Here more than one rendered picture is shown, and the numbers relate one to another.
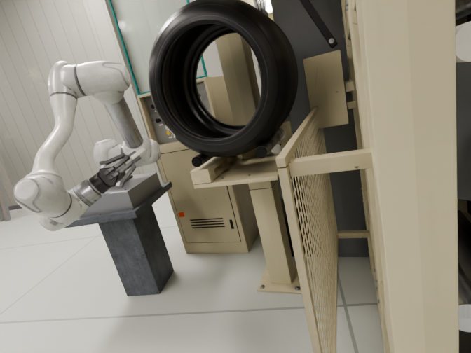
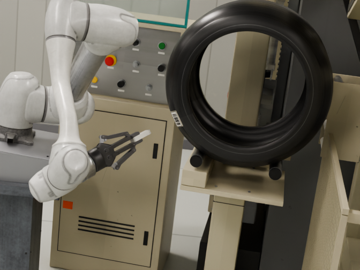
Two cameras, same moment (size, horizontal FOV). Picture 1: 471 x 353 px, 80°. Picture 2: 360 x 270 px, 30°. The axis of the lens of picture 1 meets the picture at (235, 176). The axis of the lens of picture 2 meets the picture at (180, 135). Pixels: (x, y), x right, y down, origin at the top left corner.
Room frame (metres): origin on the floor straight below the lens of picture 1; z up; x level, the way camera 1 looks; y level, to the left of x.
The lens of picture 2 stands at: (-1.00, 0.83, 1.63)
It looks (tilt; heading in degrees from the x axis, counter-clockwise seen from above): 16 degrees down; 344
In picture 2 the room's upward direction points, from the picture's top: 7 degrees clockwise
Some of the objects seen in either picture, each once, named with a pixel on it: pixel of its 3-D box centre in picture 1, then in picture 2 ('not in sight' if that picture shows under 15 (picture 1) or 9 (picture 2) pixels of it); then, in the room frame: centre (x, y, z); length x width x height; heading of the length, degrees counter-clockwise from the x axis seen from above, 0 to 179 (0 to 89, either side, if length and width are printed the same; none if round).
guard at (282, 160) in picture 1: (322, 216); (318, 255); (0.91, -0.27, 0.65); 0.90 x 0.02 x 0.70; 156
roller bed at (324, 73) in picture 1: (327, 90); (344, 117); (1.30, -0.49, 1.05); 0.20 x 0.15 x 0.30; 156
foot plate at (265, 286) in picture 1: (282, 276); not in sight; (1.49, -0.14, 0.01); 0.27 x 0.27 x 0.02; 66
